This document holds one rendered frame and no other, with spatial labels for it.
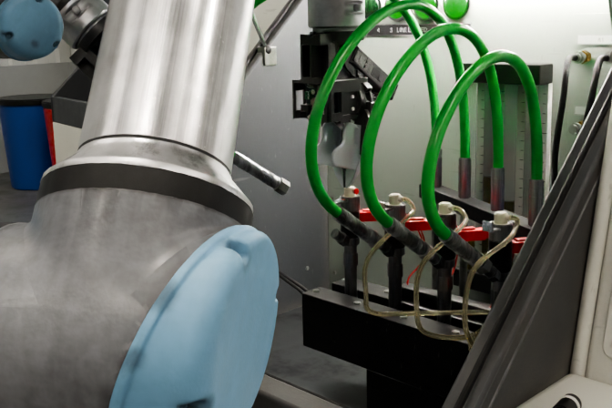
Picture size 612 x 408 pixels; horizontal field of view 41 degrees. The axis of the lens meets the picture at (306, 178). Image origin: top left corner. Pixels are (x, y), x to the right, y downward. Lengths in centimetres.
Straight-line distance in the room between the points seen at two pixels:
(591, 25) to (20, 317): 97
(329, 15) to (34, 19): 36
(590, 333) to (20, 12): 71
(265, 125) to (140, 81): 100
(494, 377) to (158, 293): 51
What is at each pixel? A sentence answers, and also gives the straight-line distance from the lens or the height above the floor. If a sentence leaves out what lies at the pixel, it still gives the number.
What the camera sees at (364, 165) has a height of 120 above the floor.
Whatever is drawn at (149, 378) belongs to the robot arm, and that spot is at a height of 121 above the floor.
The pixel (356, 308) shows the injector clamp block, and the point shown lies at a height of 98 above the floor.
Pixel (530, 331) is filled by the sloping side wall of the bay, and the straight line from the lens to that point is 87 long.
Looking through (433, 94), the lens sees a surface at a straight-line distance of 126.
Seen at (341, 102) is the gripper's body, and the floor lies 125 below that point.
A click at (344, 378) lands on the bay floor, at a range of 127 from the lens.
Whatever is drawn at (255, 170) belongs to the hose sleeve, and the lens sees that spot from 115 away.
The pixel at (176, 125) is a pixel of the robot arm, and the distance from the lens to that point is 43.
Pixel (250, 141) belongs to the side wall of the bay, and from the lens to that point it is 141.
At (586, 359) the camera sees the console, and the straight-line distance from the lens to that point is 95.
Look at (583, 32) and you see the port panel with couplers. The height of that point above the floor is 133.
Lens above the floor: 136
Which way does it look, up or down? 11 degrees down
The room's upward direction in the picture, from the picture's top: 1 degrees counter-clockwise
